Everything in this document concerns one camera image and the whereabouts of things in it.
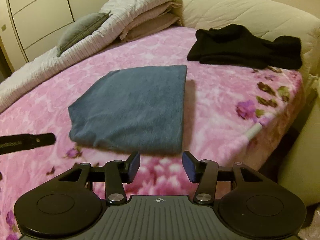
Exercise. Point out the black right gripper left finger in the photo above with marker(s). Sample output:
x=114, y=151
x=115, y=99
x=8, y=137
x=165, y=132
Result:
x=113, y=174

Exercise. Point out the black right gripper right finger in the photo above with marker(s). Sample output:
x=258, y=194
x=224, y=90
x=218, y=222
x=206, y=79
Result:
x=207, y=173

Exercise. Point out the grey green pillow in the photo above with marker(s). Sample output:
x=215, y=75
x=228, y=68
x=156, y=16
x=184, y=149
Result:
x=80, y=29

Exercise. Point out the cream wardrobe with panels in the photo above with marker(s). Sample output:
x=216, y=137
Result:
x=30, y=28

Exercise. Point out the blue denim jeans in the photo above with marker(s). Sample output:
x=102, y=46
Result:
x=136, y=109

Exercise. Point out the folded beige blanket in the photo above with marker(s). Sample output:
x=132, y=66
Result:
x=152, y=21

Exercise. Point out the beige ribbed quilt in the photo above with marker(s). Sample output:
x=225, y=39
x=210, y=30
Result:
x=117, y=14

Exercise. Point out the black crumpled garment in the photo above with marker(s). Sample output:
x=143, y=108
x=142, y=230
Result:
x=236, y=45

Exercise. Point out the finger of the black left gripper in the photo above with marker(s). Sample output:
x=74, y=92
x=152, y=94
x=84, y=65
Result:
x=21, y=142

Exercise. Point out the cream padded bed frame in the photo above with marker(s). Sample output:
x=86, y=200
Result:
x=295, y=162

